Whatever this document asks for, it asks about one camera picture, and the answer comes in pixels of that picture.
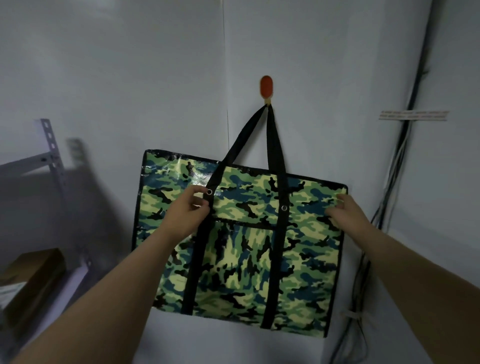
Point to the person's right hand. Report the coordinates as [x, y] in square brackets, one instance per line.
[348, 219]

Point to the person's left thumb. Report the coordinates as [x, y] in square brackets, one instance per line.
[199, 206]

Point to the person's right thumb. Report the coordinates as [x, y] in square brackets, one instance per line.
[333, 211]

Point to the person's right forearm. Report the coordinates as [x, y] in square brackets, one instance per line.
[420, 292]

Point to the white label strip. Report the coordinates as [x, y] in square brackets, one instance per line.
[414, 115]

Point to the orange wall hook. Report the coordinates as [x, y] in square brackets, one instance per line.
[266, 89]

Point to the person's left hand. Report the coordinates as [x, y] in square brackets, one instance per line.
[184, 218]

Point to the grey metal shelf rack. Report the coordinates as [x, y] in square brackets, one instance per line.
[45, 210]

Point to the person's left forearm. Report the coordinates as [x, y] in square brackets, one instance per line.
[97, 303]

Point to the brown cardboard box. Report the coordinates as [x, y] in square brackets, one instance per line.
[32, 285]

